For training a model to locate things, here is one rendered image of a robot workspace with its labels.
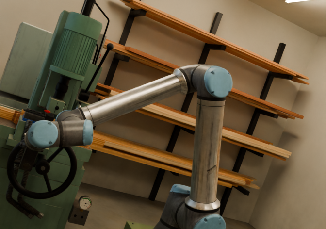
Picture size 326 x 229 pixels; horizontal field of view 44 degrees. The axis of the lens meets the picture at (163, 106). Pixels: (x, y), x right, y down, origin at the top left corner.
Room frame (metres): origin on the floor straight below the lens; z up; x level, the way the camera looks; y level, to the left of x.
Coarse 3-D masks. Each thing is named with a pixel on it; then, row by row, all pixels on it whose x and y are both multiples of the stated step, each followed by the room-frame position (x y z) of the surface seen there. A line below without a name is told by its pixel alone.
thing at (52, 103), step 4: (52, 96) 2.09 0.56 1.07; (52, 100) 1.98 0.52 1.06; (56, 100) 1.99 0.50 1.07; (60, 100) 2.02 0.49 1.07; (48, 104) 2.04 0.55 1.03; (52, 104) 1.99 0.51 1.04; (56, 104) 1.99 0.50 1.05; (60, 104) 2.00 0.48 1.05; (64, 104) 2.01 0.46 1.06; (48, 108) 1.98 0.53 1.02; (52, 108) 1.99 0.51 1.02; (60, 108) 2.00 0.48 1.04; (52, 112) 1.99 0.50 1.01; (56, 112) 2.00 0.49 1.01; (60, 112) 2.00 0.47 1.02
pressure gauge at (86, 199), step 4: (84, 196) 1.92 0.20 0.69; (88, 196) 1.93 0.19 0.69; (80, 200) 1.90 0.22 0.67; (84, 200) 1.91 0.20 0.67; (88, 200) 1.92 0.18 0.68; (80, 204) 1.91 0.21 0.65; (84, 204) 1.91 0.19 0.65; (88, 204) 1.92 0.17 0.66; (84, 208) 1.92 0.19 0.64; (88, 208) 1.92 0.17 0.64
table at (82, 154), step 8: (0, 120) 1.89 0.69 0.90; (8, 120) 1.95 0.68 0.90; (0, 128) 1.81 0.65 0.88; (8, 128) 1.82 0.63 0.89; (0, 136) 1.82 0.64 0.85; (8, 136) 1.78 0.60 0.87; (8, 144) 1.74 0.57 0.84; (16, 144) 1.75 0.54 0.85; (40, 152) 1.79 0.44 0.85; (64, 152) 1.92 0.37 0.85; (80, 152) 1.94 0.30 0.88; (88, 152) 1.95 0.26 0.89; (88, 160) 1.96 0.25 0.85
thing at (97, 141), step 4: (0, 112) 1.95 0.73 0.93; (4, 112) 1.96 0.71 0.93; (8, 112) 1.96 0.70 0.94; (12, 112) 1.98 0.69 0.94; (0, 116) 1.95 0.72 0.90; (4, 116) 1.96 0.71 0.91; (8, 116) 1.96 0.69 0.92; (12, 116) 1.97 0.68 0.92; (96, 140) 2.12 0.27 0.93; (100, 140) 2.13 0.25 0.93; (104, 140) 2.13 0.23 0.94; (92, 144) 2.11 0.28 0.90; (96, 144) 2.12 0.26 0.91; (100, 144) 2.13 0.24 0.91
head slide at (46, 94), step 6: (54, 72) 2.10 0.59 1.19; (48, 78) 2.13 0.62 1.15; (54, 78) 2.11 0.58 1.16; (48, 84) 2.10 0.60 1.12; (54, 84) 2.11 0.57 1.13; (72, 84) 2.14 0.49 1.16; (48, 90) 2.10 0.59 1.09; (54, 90) 2.11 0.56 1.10; (72, 90) 2.14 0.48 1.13; (42, 96) 2.10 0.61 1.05; (48, 96) 2.11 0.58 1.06; (66, 96) 2.14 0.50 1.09; (42, 102) 2.10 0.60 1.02; (66, 102) 2.14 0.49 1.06; (66, 108) 2.14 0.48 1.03
